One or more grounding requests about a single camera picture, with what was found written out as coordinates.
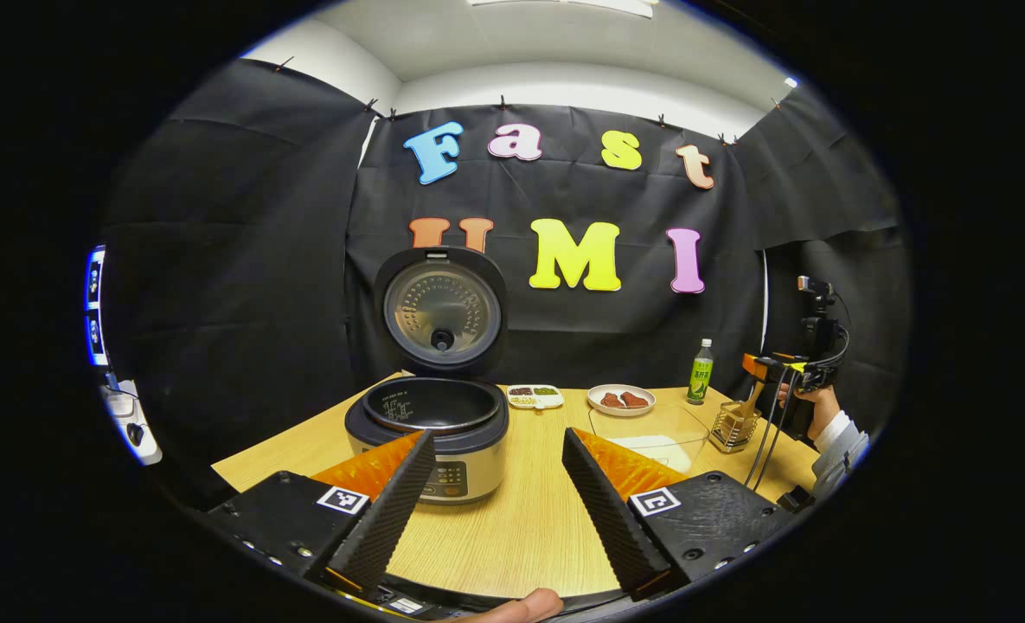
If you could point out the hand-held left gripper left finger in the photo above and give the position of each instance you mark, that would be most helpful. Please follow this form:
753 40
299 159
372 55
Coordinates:
391 519

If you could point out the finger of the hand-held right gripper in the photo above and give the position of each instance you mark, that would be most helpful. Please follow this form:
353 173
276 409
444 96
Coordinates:
763 366

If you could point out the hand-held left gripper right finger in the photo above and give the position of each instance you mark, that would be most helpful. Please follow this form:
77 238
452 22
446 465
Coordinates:
611 519

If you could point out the dark grey rice cooker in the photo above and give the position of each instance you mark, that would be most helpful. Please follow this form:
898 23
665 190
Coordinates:
469 459

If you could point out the green drink bottle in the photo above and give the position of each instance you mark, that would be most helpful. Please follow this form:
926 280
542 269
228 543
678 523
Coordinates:
700 381

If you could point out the white round plate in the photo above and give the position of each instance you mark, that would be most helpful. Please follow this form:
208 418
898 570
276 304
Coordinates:
620 412

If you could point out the brown meat piece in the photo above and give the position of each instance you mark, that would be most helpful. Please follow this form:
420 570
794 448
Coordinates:
635 400
612 401

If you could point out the white divided bean dish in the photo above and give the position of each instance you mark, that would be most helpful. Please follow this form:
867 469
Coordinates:
535 396

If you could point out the white power strip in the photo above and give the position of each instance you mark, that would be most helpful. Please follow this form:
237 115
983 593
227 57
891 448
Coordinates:
131 424

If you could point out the blue-edged monitor screen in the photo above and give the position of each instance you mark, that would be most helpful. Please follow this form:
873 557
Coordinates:
94 303

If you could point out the ceiling light panel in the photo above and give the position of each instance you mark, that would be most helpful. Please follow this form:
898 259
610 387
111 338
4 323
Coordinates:
564 5

